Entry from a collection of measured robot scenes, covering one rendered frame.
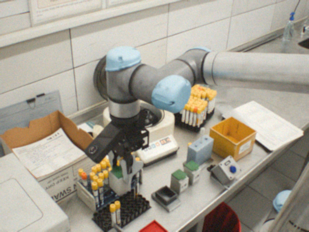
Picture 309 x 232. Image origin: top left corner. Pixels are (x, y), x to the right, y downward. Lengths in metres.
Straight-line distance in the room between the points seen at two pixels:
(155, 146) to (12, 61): 0.59
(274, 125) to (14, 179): 1.11
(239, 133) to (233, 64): 0.74
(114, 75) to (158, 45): 0.94
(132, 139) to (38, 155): 0.53
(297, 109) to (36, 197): 1.32
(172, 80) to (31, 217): 0.41
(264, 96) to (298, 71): 1.14
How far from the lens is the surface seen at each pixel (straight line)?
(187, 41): 1.81
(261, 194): 2.52
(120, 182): 0.92
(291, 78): 0.67
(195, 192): 1.21
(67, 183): 1.15
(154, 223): 1.11
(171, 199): 1.13
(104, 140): 0.82
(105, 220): 1.09
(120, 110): 0.77
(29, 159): 1.28
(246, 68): 0.70
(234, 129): 1.43
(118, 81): 0.73
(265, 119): 1.61
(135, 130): 0.85
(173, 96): 0.66
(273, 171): 2.72
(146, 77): 0.69
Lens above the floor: 1.75
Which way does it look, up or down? 34 degrees down
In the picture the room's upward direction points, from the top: 2 degrees clockwise
